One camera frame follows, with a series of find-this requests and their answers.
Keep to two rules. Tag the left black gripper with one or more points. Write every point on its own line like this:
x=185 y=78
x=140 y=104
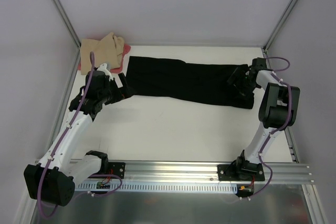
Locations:
x=118 y=91

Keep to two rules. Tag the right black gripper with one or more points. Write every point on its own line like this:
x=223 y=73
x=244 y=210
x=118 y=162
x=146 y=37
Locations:
x=242 y=81

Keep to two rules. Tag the black t shirt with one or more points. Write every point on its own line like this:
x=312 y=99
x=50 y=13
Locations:
x=206 y=84

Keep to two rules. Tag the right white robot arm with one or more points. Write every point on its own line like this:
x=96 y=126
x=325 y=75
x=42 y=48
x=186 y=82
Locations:
x=278 y=110

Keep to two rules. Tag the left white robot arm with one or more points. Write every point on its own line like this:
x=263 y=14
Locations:
x=53 y=179

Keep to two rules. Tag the red folded t shirt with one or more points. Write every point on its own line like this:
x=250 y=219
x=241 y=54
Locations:
x=123 y=61

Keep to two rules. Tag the beige folded t shirt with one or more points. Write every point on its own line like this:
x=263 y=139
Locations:
x=111 y=49

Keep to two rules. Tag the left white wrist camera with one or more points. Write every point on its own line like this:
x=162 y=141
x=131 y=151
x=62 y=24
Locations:
x=105 y=68

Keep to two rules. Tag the left side aluminium rail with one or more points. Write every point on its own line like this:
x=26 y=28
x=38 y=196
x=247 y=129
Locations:
x=64 y=101

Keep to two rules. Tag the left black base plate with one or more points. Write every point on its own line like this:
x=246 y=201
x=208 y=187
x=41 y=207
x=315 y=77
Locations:
x=117 y=168

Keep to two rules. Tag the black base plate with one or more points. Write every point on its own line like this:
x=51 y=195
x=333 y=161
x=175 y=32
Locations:
x=117 y=168
x=230 y=172

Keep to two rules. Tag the front aluminium rail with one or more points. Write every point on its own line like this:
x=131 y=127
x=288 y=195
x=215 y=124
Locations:
x=184 y=172

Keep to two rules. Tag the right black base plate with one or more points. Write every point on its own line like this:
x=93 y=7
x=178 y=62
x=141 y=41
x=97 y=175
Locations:
x=230 y=172

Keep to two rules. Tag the white slotted cable duct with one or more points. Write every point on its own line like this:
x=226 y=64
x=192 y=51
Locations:
x=159 y=187

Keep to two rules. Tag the right aluminium frame post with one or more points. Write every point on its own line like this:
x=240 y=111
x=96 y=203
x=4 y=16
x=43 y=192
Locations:
x=279 y=25

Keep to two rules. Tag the aluminium frame post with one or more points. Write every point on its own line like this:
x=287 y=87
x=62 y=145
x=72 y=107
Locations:
x=279 y=25
x=66 y=21

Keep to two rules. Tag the left aluminium frame post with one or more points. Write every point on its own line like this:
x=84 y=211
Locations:
x=66 y=21

